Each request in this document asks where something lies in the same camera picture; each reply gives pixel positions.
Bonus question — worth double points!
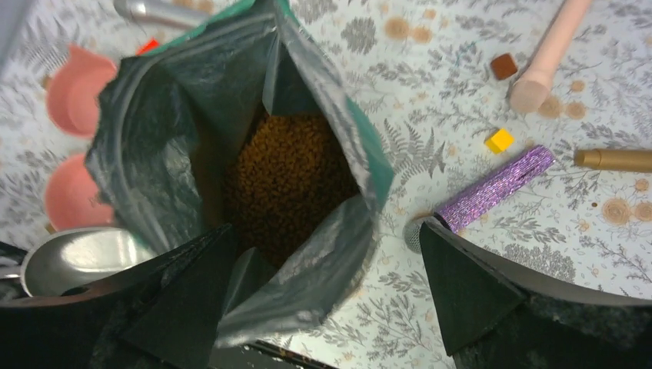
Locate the green silver pet food bag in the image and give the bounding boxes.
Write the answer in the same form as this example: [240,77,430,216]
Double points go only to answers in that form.
[85,1,394,347]

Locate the yellow small block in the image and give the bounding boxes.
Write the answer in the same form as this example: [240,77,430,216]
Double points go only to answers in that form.
[484,128,514,154]

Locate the floral table mat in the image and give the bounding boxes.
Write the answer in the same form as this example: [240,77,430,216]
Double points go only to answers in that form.
[0,0,652,369]

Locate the pink cylinder toy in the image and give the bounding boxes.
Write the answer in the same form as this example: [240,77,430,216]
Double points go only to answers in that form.
[509,0,592,114]

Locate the purple glitter microphone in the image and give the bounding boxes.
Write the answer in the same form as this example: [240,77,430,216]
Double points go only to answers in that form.
[404,145,555,254]

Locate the pink pet bowl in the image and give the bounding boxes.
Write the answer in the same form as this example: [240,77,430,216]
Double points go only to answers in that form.
[45,44,117,139]

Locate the orange red block near bowl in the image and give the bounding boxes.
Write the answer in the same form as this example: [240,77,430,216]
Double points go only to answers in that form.
[135,38,160,55]

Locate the metal scissors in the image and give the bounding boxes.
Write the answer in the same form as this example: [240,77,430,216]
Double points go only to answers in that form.
[1,226,157,297]

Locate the pink scoop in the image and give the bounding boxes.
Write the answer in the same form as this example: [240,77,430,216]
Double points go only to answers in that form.
[44,154,114,231]

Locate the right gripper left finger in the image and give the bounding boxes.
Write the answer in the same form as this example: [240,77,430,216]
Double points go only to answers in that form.
[1,225,238,368]

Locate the gold microphone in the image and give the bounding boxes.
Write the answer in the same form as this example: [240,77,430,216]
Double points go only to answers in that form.
[574,149,651,173]

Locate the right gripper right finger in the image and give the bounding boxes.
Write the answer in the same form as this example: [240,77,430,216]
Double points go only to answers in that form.
[418,218,651,368]

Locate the silver microphone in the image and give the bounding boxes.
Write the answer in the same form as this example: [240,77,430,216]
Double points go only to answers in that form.
[113,0,211,30]

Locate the brown kibble in bag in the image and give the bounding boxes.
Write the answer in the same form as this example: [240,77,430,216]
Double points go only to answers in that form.
[222,115,359,268]

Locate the brown small block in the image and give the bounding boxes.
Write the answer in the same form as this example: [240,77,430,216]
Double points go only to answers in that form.
[490,53,518,81]

